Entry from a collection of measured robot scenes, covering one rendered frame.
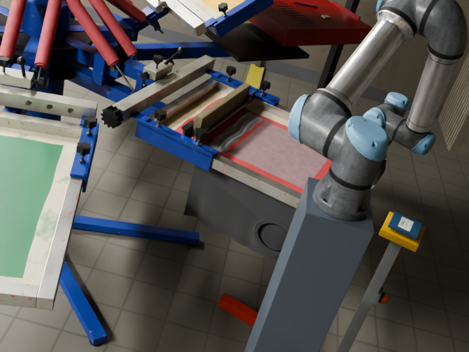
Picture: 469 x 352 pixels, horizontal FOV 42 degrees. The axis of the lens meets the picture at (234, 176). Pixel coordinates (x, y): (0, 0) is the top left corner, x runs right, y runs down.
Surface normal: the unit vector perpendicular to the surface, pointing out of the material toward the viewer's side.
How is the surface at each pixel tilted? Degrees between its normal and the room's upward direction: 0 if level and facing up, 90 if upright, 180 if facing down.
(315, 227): 90
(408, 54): 90
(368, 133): 7
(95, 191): 0
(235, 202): 95
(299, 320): 90
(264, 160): 0
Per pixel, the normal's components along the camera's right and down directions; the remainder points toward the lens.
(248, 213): -0.36, 0.51
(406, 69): -0.14, 0.52
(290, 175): 0.23, -0.81
